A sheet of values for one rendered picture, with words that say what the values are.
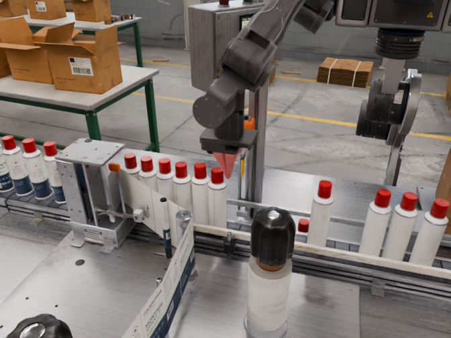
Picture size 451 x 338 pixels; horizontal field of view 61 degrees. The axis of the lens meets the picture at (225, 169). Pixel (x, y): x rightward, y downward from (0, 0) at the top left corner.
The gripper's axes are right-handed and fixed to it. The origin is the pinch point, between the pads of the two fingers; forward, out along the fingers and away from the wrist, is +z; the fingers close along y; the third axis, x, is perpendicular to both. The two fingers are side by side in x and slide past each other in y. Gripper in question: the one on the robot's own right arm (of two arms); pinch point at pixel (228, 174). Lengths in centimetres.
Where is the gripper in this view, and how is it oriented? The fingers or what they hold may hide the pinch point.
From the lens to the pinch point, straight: 78.6
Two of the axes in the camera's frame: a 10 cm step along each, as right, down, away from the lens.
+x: 2.8, -4.9, 8.2
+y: 9.6, 1.5, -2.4
